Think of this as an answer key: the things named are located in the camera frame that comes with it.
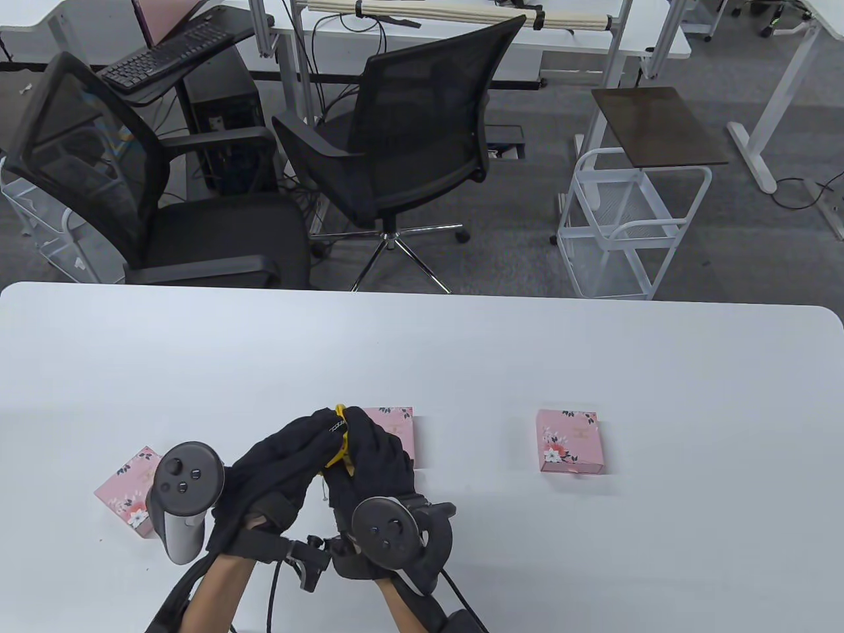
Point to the person's left hand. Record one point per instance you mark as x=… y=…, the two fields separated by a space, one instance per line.
x=270 y=468

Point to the person's right hand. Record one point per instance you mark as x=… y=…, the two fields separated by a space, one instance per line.
x=379 y=461

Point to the yellow cleaning cloth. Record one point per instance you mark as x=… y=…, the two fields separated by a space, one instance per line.
x=341 y=455

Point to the pink floral jewelry box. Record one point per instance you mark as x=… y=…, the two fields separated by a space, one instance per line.
x=570 y=438
x=125 y=491
x=399 y=422

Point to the grey hand controller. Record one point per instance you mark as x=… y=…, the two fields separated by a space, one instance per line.
x=184 y=478
x=386 y=531

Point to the person's right forearm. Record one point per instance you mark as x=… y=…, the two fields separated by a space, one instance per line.
x=402 y=603

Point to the black left forearm module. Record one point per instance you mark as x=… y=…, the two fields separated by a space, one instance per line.
x=165 y=613

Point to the black right forearm module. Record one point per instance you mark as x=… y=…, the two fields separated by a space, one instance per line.
x=465 y=623

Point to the person's left forearm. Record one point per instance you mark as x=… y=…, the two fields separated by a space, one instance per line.
x=214 y=593

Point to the black mesh office chair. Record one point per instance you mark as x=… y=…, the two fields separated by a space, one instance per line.
x=217 y=237

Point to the floor power box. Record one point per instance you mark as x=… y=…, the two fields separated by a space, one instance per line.
x=504 y=136

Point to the black chair with chrome base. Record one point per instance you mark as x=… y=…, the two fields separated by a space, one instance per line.
x=409 y=112

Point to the black computer tower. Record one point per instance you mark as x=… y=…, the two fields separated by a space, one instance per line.
x=224 y=112

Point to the black keyboard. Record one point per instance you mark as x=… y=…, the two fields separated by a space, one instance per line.
x=165 y=56

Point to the brown board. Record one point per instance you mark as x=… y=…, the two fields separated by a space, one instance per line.
x=659 y=125

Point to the white desk with angled leg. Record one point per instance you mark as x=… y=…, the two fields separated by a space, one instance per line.
x=786 y=79

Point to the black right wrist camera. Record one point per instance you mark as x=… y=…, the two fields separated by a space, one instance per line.
x=346 y=560

